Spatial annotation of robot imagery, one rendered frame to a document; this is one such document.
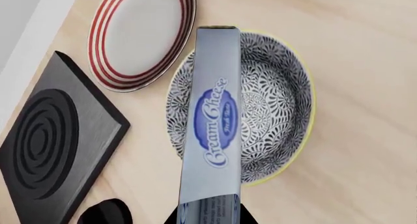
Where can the black round stove knob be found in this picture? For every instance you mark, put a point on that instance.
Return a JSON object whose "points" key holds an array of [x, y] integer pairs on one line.
{"points": [[106, 213]]}

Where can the black square stove burner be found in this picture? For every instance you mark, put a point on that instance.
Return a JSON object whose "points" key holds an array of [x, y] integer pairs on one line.
{"points": [[49, 136]]}

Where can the silver blue cream cheese box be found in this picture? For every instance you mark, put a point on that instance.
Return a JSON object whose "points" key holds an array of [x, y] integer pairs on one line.
{"points": [[211, 116]]}

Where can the white plate with red stripes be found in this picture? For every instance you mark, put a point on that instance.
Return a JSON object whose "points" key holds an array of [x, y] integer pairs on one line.
{"points": [[143, 33]]}

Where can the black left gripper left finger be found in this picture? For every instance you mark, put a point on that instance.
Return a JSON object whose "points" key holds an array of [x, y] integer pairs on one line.
{"points": [[174, 217]]}

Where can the black white patterned bowl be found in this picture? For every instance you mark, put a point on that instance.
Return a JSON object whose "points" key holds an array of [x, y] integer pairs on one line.
{"points": [[270, 111]]}

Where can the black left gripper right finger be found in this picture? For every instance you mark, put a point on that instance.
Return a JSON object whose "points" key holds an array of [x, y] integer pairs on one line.
{"points": [[246, 216]]}

